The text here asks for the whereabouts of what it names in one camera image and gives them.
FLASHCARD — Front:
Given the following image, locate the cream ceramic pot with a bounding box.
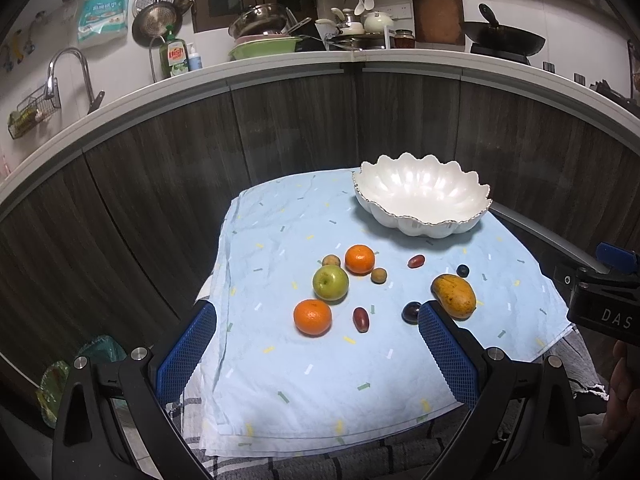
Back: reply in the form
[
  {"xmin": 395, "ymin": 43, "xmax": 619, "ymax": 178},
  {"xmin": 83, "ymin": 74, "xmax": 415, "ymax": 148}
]
[{"xmin": 363, "ymin": 10, "xmax": 394, "ymax": 34}]

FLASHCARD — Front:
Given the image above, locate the steel mixing bowl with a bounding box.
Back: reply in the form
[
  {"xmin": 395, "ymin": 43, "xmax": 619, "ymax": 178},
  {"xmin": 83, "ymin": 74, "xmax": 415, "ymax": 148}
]
[{"xmin": 228, "ymin": 3, "xmax": 290, "ymax": 39}]

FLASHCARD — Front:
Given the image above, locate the dark purple plum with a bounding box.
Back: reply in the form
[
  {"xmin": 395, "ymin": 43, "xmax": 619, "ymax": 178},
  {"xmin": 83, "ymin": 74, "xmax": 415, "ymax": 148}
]
[{"xmin": 401, "ymin": 301, "xmax": 422, "ymax": 325}]

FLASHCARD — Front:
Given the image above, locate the chrome kitchen faucet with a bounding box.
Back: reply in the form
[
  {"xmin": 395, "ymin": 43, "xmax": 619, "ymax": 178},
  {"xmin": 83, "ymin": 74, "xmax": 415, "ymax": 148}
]
[{"xmin": 44, "ymin": 45, "xmax": 106, "ymax": 115}]

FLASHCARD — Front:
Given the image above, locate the hanging steel frying pan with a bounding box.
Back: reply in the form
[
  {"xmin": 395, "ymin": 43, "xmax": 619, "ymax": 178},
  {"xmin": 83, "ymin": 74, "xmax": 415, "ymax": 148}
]
[{"xmin": 131, "ymin": 1, "xmax": 182, "ymax": 47}]

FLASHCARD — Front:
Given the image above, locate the green dish soap bottle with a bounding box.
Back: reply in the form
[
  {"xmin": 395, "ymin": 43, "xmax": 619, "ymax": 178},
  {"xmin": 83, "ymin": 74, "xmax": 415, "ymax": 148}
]
[{"xmin": 160, "ymin": 25, "xmax": 189, "ymax": 78}]

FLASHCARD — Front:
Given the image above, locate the black wok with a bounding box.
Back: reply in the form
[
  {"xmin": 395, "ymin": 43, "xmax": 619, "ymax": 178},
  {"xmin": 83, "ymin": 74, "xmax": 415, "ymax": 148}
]
[{"xmin": 462, "ymin": 3, "xmax": 546, "ymax": 56}]

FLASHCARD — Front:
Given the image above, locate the green apple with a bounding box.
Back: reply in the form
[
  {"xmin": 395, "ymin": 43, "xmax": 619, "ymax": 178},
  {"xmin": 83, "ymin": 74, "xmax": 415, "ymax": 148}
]
[{"xmin": 312, "ymin": 264, "xmax": 349, "ymax": 302}]

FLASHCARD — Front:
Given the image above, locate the right hand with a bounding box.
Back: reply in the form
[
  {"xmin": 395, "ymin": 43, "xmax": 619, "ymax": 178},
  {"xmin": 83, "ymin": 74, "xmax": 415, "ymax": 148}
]
[{"xmin": 602, "ymin": 341, "xmax": 639, "ymax": 441}]

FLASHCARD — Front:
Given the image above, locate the blue white package bag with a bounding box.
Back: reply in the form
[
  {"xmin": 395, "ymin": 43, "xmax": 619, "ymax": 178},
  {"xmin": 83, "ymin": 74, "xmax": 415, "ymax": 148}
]
[{"xmin": 77, "ymin": 0, "xmax": 129, "ymax": 49}]

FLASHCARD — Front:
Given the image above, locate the grey checkered towel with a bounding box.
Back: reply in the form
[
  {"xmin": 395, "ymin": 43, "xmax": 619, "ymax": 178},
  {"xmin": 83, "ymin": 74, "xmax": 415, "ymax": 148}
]
[{"xmin": 166, "ymin": 328, "xmax": 608, "ymax": 479}]

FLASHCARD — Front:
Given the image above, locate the white scalloped ceramic bowl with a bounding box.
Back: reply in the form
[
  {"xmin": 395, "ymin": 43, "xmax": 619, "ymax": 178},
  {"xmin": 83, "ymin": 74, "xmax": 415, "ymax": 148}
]
[{"xmin": 352, "ymin": 153, "xmax": 492, "ymax": 240}]

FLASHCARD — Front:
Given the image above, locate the wooden cutting board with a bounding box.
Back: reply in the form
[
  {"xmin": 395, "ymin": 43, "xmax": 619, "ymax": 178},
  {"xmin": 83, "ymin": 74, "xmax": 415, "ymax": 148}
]
[{"xmin": 412, "ymin": 0, "xmax": 465, "ymax": 48}]

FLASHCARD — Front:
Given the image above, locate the wire sink caddy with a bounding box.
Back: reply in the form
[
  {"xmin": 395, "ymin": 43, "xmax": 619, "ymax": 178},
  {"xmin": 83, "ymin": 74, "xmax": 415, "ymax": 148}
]
[{"xmin": 8, "ymin": 84, "xmax": 62, "ymax": 140}]

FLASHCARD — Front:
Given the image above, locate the dark blueberry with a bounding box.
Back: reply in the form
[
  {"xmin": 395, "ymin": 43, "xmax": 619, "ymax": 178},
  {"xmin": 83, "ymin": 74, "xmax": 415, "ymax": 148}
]
[{"xmin": 457, "ymin": 264, "xmax": 470, "ymax": 278}]

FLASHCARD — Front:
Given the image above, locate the green basin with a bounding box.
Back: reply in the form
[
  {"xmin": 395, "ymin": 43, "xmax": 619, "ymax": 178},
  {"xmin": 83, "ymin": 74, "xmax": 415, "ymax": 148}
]
[{"xmin": 229, "ymin": 35, "xmax": 299, "ymax": 61}]

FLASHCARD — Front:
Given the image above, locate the yellow mango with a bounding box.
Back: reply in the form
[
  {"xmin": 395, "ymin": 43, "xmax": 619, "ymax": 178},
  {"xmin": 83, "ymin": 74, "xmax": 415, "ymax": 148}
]
[{"xmin": 432, "ymin": 274, "xmax": 477, "ymax": 321}]

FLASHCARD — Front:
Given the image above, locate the green plastic bag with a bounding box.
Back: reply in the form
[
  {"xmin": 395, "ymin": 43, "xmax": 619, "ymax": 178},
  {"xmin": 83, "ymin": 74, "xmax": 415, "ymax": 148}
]
[{"xmin": 38, "ymin": 334, "xmax": 129, "ymax": 430}]

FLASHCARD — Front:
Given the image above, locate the orange tangerine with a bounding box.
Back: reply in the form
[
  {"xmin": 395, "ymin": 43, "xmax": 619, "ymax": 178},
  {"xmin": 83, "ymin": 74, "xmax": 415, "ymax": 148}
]
[
  {"xmin": 293, "ymin": 299, "xmax": 332, "ymax": 337},
  {"xmin": 345, "ymin": 244, "xmax": 375, "ymax": 275}
]

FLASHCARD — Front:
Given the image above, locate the light blue patterned cloth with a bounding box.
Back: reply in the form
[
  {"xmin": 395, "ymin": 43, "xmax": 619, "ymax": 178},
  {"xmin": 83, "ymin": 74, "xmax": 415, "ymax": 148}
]
[{"xmin": 198, "ymin": 170, "xmax": 570, "ymax": 457}]

